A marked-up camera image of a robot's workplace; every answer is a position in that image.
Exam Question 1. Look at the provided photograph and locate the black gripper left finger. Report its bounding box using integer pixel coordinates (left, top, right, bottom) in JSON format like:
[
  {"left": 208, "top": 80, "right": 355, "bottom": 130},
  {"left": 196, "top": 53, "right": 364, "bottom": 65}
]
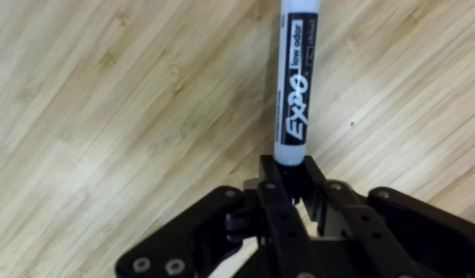
[{"left": 114, "top": 153, "right": 321, "bottom": 278}]

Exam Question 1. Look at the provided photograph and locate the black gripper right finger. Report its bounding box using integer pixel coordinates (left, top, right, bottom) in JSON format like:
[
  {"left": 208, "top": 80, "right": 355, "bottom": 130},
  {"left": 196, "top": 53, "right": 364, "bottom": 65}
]
[{"left": 296, "top": 155, "right": 475, "bottom": 278}]

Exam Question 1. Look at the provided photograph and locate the black Expo dry-erase marker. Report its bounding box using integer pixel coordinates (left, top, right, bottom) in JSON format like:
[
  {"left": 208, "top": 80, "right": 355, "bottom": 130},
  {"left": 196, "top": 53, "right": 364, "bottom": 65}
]
[{"left": 271, "top": 0, "right": 322, "bottom": 167}]

